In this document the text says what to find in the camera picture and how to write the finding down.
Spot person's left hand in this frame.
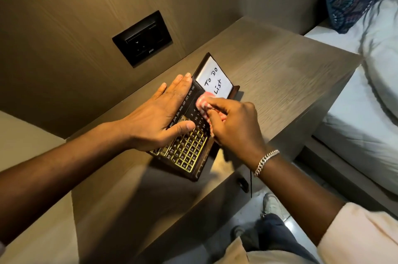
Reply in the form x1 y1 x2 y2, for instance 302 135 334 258
120 72 196 152

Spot dark trousers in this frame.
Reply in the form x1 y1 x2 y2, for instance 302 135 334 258
239 213 319 264

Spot silver chain bracelet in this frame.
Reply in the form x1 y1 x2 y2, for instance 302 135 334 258
253 149 280 178

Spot pink checked cleaning cloth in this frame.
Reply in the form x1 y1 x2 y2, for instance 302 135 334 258
195 92 228 137

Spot pale pink shirt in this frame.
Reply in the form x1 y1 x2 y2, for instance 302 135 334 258
214 202 398 264

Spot black wall switch plate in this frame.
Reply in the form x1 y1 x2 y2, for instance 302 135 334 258
112 10 173 68

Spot person's right forearm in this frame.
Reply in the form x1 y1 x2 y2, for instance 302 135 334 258
249 152 353 246

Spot dark wooden desk calendar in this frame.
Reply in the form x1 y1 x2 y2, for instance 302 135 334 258
147 52 241 182

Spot white pillow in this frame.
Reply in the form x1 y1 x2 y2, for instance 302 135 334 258
362 0 398 119

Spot white bed mattress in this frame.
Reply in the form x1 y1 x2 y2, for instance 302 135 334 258
303 18 398 195

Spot person's right hand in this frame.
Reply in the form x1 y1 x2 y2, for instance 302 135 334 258
204 97 275 170

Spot white shoe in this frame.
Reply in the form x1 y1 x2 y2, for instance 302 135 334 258
231 225 250 243
260 193 289 221

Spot white handwritten note card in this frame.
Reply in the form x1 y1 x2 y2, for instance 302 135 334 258
195 56 232 99

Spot person's left forearm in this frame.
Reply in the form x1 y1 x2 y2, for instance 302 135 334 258
0 120 132 246

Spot brown wooden bed frame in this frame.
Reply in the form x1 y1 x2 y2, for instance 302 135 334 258
297 136 398 222

